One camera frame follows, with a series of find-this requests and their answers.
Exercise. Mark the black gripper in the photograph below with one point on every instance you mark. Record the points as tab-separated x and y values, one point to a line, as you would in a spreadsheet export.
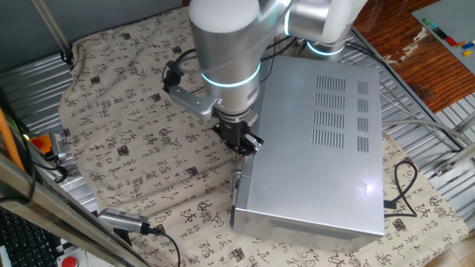
232	130

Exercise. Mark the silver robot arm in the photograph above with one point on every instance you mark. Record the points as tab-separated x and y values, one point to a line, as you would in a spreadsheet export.
226	44

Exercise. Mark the silver microwave body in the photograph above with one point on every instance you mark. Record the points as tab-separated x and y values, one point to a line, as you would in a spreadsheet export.
315	178

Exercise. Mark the beige calligraphy tablecloth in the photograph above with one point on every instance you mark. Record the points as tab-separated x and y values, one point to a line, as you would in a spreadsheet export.
130	148

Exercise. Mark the grey metal clamp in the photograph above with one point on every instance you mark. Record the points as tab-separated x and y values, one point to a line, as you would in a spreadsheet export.
56	142

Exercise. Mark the grey box red mushroom button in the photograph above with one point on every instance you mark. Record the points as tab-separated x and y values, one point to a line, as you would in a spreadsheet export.
69	262

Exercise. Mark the grey metal pole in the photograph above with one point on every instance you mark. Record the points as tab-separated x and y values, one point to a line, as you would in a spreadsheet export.
52	29

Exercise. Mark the black block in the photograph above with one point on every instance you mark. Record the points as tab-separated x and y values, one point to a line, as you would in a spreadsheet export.
439	33

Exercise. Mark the red block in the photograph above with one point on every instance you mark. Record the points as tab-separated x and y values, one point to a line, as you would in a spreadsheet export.
451	41

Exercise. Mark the orange rod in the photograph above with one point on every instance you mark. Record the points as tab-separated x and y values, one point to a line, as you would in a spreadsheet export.
9	141

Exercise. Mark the yellow block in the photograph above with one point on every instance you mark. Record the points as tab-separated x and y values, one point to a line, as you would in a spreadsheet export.
467	53

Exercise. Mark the black keyboard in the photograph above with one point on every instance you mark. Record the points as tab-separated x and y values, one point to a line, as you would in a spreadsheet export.
22	244

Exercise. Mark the grey board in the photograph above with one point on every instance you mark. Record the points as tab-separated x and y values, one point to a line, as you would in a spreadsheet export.
452	18

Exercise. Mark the blue block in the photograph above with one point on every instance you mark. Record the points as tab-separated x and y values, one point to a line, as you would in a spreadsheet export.
468	45

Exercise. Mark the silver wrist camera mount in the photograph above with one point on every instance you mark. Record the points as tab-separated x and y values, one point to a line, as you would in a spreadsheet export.
193	102

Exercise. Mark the grey ribbed camera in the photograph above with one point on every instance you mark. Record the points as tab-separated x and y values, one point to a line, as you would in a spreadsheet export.
122	219

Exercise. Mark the aluminium frame bar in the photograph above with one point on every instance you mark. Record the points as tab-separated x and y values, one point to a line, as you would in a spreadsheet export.
55	207

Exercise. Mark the aluminium corner bracket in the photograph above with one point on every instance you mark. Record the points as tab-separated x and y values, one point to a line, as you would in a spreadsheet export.
445	168

